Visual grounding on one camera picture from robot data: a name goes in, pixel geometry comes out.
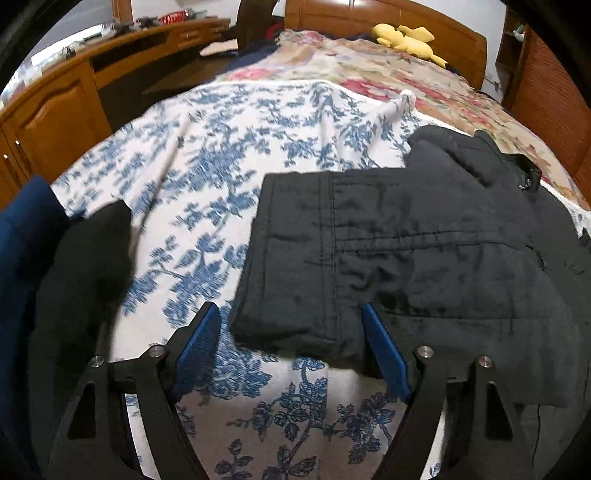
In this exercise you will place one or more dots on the red basket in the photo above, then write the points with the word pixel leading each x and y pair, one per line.
pixel 173 17

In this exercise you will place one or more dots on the folded black garment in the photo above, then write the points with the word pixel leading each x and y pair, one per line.
pixel 81 291

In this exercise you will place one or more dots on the yellow plush toy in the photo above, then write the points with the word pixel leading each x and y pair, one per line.
pixel 415 42

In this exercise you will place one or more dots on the blue floral white bedsheet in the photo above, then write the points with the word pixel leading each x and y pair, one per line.
pixel 191 170

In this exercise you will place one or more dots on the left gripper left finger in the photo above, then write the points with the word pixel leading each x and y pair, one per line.
pixel 95 440

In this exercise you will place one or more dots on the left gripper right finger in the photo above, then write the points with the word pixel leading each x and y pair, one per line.
pixel 458 408

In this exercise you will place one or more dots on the brown louvered wardrobe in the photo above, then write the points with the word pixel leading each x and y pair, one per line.
pixel 541 95

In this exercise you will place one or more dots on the wooden desk with cabinets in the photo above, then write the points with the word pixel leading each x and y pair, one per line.
pixel 47 126

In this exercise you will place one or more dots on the black jacket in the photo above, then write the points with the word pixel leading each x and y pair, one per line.
pixel 462 250

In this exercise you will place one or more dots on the dark wooden chair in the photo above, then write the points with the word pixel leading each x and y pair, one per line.
pixel 255 18

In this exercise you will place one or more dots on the folded navy blue garment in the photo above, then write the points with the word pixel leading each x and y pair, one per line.
pixel 32 226

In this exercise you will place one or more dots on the red floral beige blanket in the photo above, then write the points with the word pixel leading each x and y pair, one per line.
pixel 376 72

